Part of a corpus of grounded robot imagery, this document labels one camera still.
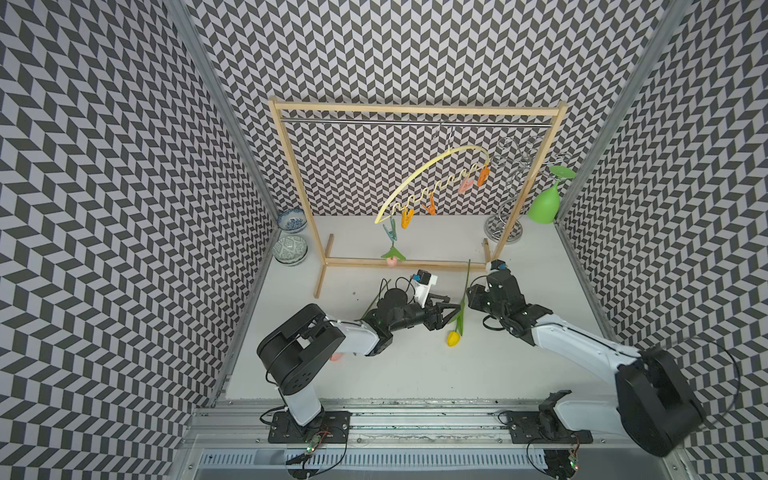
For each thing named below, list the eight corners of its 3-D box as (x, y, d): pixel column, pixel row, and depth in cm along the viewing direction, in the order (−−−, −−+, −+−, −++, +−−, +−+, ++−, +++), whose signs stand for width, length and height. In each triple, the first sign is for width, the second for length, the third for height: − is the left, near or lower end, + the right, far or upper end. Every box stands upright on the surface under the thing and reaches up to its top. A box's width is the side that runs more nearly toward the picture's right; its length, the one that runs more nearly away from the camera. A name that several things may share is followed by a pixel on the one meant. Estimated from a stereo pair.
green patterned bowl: (272, 270, 104) (267, 263, 100) (281, 244, 111) (277, 236, 108) (306, 270, 104) (302, 263, 100) (312, 244, 111) (309, 236, 108)
